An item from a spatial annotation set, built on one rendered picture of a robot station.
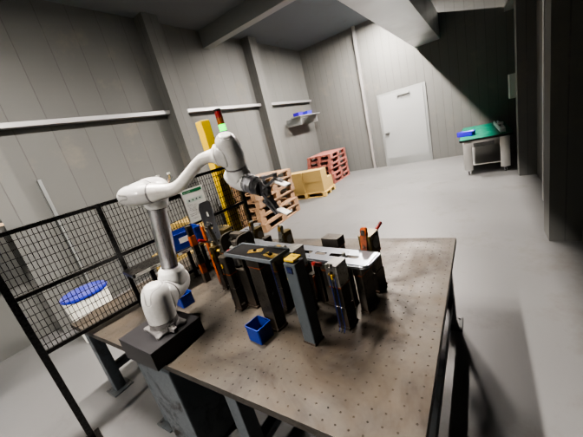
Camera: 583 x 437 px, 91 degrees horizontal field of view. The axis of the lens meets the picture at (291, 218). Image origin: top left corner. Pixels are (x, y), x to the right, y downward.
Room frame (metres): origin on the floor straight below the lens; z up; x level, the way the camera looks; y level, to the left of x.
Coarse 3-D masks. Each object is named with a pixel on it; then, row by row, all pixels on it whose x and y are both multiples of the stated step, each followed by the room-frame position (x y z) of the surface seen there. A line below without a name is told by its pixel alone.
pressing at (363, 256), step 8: (256, 240) 2.02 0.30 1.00; (264, 240) 1.99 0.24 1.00; (312, 248) 1.61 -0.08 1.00; (320, 248) 1.58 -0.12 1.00; (328, 248) 1.55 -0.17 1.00; (336, 248) 1.52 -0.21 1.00; (344, 248) 1.50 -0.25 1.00; (312, 256) 1.50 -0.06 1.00; (320, 256) 1.47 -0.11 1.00; (328, 256) 1.45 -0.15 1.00; (360, 256) 1.35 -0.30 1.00; (368, 256) 1.33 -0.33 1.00; (376, 256) 1.31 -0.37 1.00; (352, 264) 1.27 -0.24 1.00; (360, 264) 1.26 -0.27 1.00; (368, 264) 1.25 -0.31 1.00
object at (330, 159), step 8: (328, 152) 9.11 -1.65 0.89; (336, 152) 8.89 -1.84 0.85; (344, 152) 9.36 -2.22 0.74; (312, 160) 8.97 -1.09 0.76; (320, 160) 8.59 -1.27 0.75; (328, 160) 8.43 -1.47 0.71; (336, 160) 8.71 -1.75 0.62; (344, 160) 9.25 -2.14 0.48; (312, 168) 8.74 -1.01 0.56; (328, 168) 8.42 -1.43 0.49; (336, 168) 9.30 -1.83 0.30; (344, 168) 9.32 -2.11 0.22; (336, 176) 8.46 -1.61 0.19; (344, 176) 9.04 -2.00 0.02
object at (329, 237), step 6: (330, 234) 1.68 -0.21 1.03; (336, 234) 1.66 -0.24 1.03; (342, 234) 1.63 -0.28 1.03; (324, 240) 1.64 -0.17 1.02; (330, 240) 1.62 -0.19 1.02; (336, 240) 1.58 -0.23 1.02; (342, 240) 1.62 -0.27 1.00; (330, 246) 1.62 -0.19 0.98; (336, 246) 1.59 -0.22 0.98; (342, 246) 1.61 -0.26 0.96
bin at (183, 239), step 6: (180, 228) 2.37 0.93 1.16; (198, 228) 2.29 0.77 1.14; (174, 234) 2.33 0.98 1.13; (180, 234) 2.21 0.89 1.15; (186, 234) 2.23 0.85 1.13; (198, 234) 2.28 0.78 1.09; (174, 240) 2.17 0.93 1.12; (180, 240) 2.20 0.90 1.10; (186, 240) 2.22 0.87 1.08; (174, 246) 2.16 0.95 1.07; (180, 246) 2.19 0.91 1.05; (186, 246) 2.21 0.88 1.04
